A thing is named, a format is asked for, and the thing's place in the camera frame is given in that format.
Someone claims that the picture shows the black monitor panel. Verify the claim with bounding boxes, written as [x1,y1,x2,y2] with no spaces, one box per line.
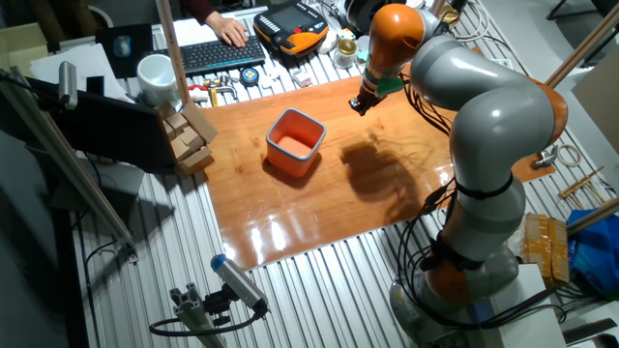
[26,76,178,174]

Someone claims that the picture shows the cardboard flap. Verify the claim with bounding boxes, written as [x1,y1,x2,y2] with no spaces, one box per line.
[181,100,219,145]

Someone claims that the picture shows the grey computer mouse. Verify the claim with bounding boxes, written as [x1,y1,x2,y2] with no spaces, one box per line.
[112,34,133,60]

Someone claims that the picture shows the black mouse pad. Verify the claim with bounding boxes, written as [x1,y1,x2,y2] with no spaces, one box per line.
[95,22,155,80]

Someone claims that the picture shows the glass jar gold lid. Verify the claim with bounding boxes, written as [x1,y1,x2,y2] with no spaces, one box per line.
[332,37,359,70]

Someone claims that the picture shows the gold foil object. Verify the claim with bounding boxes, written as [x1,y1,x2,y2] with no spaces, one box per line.
[437,5,461,29]

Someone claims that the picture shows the white pipe fitting red handle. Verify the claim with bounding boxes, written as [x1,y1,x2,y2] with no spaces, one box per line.
[187,84,210,103]

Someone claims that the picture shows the forearm in dark red sleeve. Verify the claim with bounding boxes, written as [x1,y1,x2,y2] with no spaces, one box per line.
[181,0,218,24]

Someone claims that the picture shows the black computer keyboard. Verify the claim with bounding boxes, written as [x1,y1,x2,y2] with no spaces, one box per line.
[153,34,268,77]

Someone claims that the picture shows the silver camera with blue cap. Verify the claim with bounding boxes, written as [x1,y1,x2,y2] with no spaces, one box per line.
[210,253,270,315]

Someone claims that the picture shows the metal clamp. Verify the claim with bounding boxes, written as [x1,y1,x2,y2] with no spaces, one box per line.
[530,144,560,170]

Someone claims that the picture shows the glossy wooden board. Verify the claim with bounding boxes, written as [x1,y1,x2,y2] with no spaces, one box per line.
[200,45,556,272]

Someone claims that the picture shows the brown cardboard sheet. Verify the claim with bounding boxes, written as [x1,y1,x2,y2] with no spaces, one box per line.
[572,57,619,156]

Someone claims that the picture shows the large cardboard box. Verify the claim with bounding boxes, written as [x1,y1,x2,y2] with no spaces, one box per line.
[0,22,49,78]

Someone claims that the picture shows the silver depth camera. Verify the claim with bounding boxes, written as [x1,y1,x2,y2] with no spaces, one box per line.
[57,60,79,111]

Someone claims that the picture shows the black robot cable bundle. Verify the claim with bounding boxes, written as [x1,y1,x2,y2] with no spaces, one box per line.
[394,72,567,330]

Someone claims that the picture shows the black office chair base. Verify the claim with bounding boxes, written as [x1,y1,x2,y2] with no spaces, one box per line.
[545,0,619,69]

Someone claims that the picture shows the brass metal valve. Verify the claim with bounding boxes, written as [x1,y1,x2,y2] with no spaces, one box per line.
[202,75,239,101]

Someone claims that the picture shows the white mug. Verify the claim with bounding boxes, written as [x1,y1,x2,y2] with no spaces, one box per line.
[136,53,181,107]

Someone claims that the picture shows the orange and black teach pendant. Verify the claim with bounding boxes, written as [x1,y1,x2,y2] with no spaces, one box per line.
[252,0,331,58]

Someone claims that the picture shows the person's hand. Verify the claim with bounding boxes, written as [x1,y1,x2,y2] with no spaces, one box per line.
[204,11,251,49]

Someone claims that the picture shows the aluminium extrusion mount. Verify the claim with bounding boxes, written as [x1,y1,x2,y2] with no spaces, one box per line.
[168,282,228,348]

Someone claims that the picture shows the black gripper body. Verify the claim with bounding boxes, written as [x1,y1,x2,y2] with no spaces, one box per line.
[357,88,388,109]

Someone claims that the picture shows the black ball-head mount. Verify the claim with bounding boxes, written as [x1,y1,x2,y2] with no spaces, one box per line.
[202,284,238,326]

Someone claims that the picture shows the small plastic packet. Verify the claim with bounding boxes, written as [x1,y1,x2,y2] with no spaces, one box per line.
[291,69,314,88]

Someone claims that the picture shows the wooden stick frame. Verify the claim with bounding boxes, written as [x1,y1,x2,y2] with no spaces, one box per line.
[558,165,608,209]

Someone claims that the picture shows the orange trash can grey rim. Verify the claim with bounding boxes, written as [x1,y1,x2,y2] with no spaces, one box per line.
[265,107,328,179]

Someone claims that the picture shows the tape ring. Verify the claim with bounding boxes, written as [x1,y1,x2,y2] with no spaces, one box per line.
[556,143,583,168]

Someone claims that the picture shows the white cables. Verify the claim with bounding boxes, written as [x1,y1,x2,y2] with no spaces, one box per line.
[452,0,489,43]

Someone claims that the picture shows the black filament spool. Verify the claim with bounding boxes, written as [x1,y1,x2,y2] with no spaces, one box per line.
[343,0,377,34]

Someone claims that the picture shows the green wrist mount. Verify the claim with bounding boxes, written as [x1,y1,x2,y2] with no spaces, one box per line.
[356,49,406,97]

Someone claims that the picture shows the blue bag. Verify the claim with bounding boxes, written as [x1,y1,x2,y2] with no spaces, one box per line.
[566,207,619,297]

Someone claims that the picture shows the cardboard box yellow tape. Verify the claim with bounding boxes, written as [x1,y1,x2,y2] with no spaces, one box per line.
[519,214,571,286]

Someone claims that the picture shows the black camera cable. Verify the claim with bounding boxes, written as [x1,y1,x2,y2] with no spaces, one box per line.
[148,308,265,337]

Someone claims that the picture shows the white paper sheets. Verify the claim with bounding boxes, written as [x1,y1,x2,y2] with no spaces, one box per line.
[29,43,130,102]

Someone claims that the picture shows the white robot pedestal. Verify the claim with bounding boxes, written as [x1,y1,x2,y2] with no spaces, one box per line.
[487,263,567,348]

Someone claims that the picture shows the small cardboard box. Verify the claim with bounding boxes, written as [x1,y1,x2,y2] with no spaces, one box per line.
[177,146,215,176]
[169,137,193,162]
[178,126,206,152]
[164,111,190,134]

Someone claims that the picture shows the aluminium frame bar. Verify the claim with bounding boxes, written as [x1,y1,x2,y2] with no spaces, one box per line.
[0,67,139,265]

